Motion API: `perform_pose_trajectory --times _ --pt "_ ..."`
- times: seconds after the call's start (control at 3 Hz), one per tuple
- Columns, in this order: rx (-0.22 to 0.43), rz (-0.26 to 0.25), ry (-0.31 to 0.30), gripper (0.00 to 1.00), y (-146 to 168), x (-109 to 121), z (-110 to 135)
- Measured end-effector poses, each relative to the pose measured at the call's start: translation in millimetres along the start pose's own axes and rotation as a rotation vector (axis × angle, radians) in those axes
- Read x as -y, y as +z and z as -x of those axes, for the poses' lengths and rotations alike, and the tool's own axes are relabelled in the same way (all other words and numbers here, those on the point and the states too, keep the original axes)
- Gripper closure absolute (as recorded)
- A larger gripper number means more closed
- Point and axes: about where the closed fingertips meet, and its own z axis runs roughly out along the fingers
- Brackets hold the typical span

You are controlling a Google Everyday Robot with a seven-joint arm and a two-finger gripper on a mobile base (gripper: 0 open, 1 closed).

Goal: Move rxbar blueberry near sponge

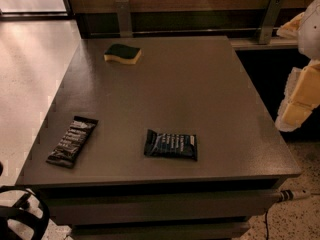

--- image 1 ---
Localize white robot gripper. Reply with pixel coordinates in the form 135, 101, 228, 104
275, 0, 320, 132

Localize blue rxbar blueberry wrapper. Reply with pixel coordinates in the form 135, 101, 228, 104
144, 129, 198, 161

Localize green and yellow sponge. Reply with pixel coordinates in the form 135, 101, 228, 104
104, 44, 142, 65

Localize black rxbar chocolate wrapper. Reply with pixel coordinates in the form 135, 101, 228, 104
46, 116, 98, 168

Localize grey drawer cabinet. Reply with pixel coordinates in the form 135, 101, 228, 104
18, 37, 300, 240

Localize black chair base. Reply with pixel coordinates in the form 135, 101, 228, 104
0, 186, 50, 240

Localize right metal wall bracket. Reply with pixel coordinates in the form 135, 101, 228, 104
256, 0, 285, 45

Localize metal wall bracket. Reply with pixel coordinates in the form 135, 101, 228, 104
115, 0, 133, 38
256, 0, 285, 45

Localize silver drawer handle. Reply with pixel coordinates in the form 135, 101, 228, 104
279, 190, 311, 202

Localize black hanging cable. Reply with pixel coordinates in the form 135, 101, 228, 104
263, 209, 270, 240

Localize left metal wall bracket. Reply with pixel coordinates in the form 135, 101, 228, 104
115, 0, 133, 38

